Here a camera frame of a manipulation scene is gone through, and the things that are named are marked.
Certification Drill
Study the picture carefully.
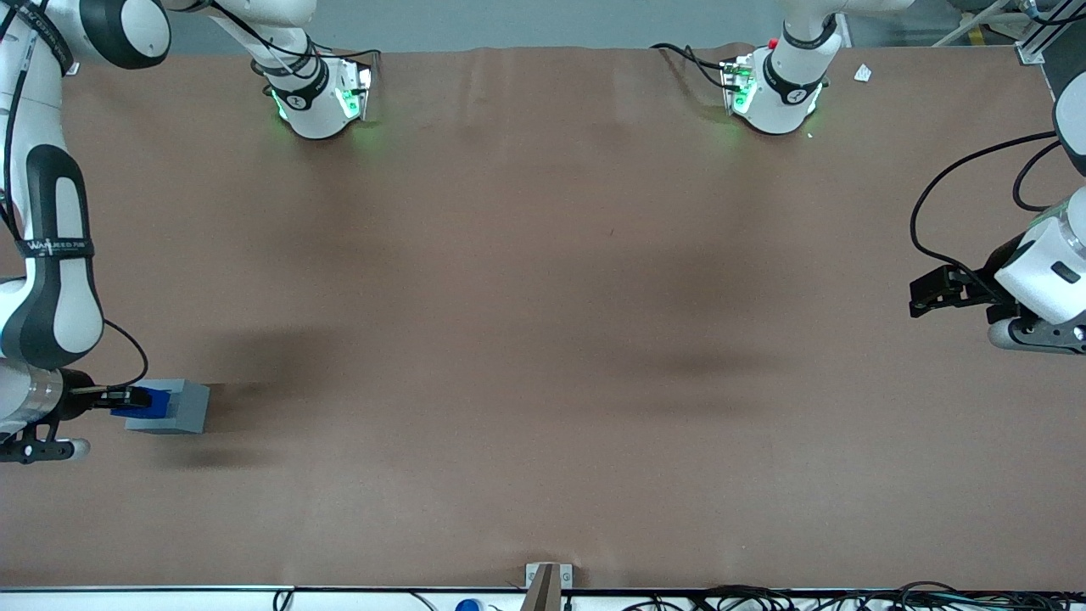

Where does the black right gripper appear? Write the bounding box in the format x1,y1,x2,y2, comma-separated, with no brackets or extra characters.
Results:
53,367,154,422

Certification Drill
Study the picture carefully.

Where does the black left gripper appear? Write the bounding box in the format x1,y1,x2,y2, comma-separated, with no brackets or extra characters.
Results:
910,231,1040,325

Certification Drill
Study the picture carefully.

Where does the blue plastic part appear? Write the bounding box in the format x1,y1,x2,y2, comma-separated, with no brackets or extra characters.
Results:
110,386,172,422

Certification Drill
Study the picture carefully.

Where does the gray square base block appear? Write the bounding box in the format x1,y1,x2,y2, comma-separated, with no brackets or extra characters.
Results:
124,378,211,435

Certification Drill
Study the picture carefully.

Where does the brown table cover sheet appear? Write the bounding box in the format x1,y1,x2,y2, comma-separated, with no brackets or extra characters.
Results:
0,44,1086,591

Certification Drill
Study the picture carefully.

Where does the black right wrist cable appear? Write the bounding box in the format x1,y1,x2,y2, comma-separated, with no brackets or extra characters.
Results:
0,0,150,393

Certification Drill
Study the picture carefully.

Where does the long black left wrist cable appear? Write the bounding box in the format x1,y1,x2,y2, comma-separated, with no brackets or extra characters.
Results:
910,131,1058,283

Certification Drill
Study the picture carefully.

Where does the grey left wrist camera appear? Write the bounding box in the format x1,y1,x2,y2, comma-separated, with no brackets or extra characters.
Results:
988,317,1086,356

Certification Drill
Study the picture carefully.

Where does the short black left wrist cable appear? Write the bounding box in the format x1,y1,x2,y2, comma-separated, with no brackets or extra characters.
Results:
1012,140,1063,213

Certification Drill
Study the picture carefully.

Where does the aluminium frame profile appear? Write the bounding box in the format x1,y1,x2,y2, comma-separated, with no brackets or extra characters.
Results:
1014,0,1086,65

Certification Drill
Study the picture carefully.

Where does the black tangled cable bundle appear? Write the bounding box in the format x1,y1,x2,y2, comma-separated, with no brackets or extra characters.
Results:
619,580,1086,611

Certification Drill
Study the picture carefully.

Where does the black left base cable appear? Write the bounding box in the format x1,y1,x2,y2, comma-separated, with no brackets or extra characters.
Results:
650,42,736,92

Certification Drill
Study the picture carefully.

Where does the black base cable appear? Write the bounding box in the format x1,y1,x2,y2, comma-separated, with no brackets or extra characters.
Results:
650,42,736,92
293,32,380,65

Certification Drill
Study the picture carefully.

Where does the black right base cable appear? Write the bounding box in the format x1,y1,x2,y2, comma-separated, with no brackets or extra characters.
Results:
293,32,380,65

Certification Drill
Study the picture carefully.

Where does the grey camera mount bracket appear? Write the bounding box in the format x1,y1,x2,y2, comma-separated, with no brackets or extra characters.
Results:
524,562,574,611

